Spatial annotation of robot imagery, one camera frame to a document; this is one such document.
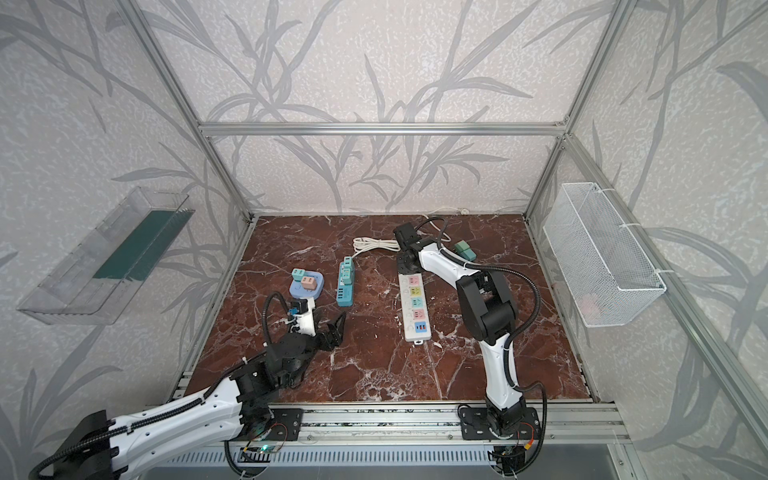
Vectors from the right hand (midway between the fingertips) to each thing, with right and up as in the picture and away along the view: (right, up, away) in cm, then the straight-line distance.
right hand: (409, 261), depth 101 cm
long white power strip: (+1, -14, -10) cm, 17 cm away
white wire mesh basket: (+40, 0, -40) cm, 57 cm away
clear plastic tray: (-69, -2, -37) cm, 79 cm away
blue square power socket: (-37, -8, -5) cm, 38 cm away
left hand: (-19, -10, -22) cm, 31 cm away
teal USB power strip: (-21, -11, -7) cm, 25 cm away
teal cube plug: (-36, -4, -6) cm, 37 cm away
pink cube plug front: (-32, -6, -8) cm, 33 cm away
